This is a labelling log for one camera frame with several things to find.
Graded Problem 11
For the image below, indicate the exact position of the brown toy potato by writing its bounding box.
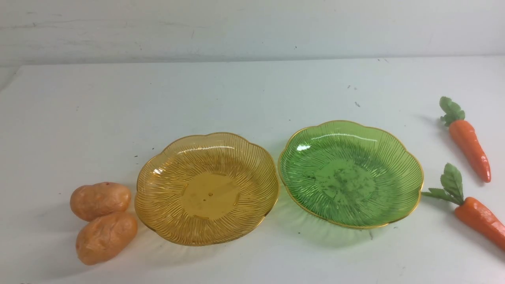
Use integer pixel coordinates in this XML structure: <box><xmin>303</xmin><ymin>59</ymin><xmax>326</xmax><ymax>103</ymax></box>
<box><xmin>75</xmin><ymin>212</ymin><xmax>138</xmax><ymax>265</ymax></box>
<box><xmin>69</xmin><ymin>182</ymin><xmax>131</xmax><ymax>222</ymax></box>

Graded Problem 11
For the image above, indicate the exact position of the orange toy carrot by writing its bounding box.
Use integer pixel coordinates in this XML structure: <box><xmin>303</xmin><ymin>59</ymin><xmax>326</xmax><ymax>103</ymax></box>
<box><xmin>421</xmin><ymin>163</ymin><xmax>505</xmax><ymax>250</ymax></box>
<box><xmin>439</xmin><ymin>96</ymin><xmax>491</xmax><ymax>183</ymax></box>

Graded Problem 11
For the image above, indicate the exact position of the amber ribbed plastic plate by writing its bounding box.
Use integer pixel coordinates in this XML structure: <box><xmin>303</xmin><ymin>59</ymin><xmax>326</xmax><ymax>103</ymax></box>
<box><xmin>134</xmin><ymin>132</ymin><xmax>280</xmax><ymax>247</ymax></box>

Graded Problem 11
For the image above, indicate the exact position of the green ribbed plastic plate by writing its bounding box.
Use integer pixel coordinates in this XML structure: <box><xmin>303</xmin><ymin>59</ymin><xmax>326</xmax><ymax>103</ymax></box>
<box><xmin>278</xmin><ymin>120</ymin><xmax>425</xmax><ymax>230</ymax></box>

